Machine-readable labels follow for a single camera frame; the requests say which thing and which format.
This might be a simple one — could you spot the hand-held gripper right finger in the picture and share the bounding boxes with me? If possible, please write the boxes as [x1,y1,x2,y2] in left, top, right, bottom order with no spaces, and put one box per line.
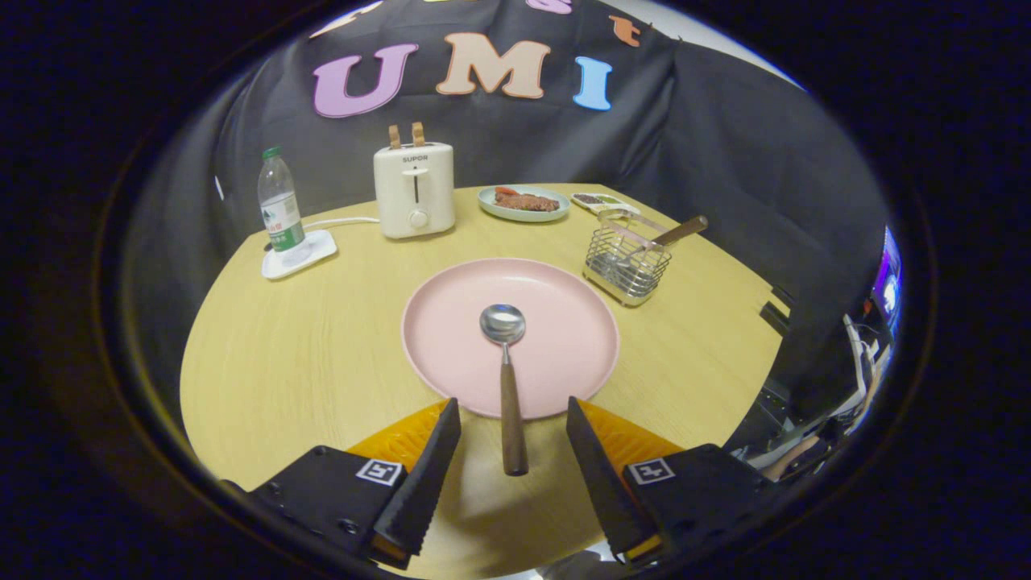
[565,396,774,565]

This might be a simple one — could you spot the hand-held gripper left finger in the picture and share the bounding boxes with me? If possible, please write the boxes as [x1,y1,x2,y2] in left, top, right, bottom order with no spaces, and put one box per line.
[224,397,462,570]

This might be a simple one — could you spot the wooden handled metal spoon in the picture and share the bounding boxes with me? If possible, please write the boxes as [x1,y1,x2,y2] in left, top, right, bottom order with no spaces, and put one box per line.
[480,304,530,477]

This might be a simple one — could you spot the wooden handled metal fork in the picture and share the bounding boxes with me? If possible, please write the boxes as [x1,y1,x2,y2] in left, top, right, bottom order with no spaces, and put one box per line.
[616,215,710,271]

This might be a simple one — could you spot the pink plate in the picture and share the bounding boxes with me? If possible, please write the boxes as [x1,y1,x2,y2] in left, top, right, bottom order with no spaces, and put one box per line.
[401,258,620,421]

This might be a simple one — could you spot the white square coaster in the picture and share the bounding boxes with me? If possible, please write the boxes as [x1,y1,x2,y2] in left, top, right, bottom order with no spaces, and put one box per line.
[261,230,338,280]

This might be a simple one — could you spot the light green plate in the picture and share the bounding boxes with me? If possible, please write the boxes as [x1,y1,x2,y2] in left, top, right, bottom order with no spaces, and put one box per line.
[478,184,571,223]

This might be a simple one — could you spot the white divided condiment dish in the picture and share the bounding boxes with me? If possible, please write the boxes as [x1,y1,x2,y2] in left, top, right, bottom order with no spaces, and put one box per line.
[569,192,641,218]

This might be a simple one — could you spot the brown meat slices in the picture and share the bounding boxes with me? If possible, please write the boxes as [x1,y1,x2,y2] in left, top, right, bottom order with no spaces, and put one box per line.
[494,192,561,213]

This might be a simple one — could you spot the white toaster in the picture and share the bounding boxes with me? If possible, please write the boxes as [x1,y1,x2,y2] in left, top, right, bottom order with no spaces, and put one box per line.
[373,142,457,240]

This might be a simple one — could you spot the clear plastic water bottle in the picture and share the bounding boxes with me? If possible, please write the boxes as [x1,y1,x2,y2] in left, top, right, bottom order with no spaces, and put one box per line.
[257,147,307,254]

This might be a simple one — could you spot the computer monitor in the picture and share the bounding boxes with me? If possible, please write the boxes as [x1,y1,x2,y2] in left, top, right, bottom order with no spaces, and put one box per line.
[872,228,903,339]

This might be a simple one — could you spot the black backdrop cloth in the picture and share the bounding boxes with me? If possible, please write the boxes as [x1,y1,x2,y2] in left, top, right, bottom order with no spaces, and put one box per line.
[129,0,887,420]

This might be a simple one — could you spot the metal wire cutlery basket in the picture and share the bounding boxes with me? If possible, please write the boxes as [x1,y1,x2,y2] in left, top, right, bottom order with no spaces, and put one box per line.
[582,211,673,308]

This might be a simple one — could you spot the white power cable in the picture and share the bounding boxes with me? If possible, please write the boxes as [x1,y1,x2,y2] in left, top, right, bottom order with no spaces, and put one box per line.
[302,215,380,233]

